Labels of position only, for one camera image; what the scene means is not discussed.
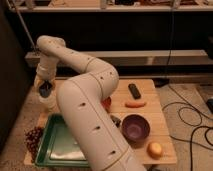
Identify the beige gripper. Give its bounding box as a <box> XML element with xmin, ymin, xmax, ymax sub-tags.
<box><xmin>34</xmin><ymin>75</ymin><xmax>55</xmax><ymax>90</ymax></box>

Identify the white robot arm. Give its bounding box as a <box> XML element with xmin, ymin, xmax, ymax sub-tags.
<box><xmin>37</xmin><ymin>35</ymin><xmax>146</xmax><ymax>171</ymax></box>

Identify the white plastic cup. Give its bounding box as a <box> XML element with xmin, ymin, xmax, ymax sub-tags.
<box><xmin>39</xmin><ymin>95</ymin><xmax>56</xmax><ymax>111</ymax></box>

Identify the grey metal pole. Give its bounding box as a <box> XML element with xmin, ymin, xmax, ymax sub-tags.
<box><xmin>11</xmin><ymin>0</ymin><xmax>39</xmax><ymax>56</ymax></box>

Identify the dark red grapes bunch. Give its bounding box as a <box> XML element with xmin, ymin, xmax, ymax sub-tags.
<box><xmin>25</xmin><ymin>127</ymin><xmax>44</xmax><ymax>162</ymax></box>

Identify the orange bowl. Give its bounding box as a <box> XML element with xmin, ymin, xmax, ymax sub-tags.
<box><xmin>102</xmin><ymin>97</ymin><xmax>111</xmax><ymax>112</ymax></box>

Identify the green plastic tray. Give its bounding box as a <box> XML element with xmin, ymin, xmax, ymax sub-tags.
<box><xmin>35</xmin><ymin>114</ymin><xmax>89</xmax><ymax>168</ymax></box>

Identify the orange carrot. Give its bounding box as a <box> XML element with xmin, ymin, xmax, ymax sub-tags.
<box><xmin>125</xmin><ymin>101</ymin><xmax>146</xmax><ymax>108</ymax></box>

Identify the black remote control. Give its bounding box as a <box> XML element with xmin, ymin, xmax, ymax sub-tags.
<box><xmin>128</xmin><ymin>84</ymin><xmax>141</xmax><ymax>99</ymax></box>

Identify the white metal shelf rack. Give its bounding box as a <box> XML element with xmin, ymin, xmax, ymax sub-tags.
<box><xmin>6</xmin><ymin>0</ymin><xmax>213</xmax><ymax>66</ymax></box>

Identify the purple bowl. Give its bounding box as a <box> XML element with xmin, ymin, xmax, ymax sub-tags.
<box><xmin>121</xmin><ymin>114</ymin><xmax>150</xmax><ymax>143</ymax></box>

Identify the black handled peeler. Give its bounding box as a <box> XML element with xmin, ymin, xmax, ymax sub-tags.
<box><xmin>110</xmin><ymin>115</ymin><xmax>121</xmax><ymax>127</ymax></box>

